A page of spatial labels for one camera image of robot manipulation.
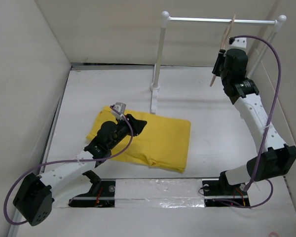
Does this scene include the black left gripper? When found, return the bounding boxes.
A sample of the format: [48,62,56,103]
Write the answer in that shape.
[108,114,146,150]

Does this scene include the yellow trousers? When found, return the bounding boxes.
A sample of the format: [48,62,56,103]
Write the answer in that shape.
[87,107,191,173]

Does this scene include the wooden clothes hanger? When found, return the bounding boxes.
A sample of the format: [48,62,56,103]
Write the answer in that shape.
[210,14,236,87]

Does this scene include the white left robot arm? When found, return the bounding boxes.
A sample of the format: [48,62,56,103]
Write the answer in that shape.
[13,114,147,226]

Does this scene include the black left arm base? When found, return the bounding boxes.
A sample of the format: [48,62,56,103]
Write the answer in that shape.
[68,170,116,208]

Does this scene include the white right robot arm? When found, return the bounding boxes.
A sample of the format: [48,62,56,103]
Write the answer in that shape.
[212,48,296,195]

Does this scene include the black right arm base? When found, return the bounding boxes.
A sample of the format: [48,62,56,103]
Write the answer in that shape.
[198,171,250,207]

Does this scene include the white clothes rack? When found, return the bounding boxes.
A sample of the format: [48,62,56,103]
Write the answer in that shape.
[150,11,287,114]

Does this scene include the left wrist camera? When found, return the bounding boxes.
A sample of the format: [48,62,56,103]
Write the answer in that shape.
[110,102,126,120]

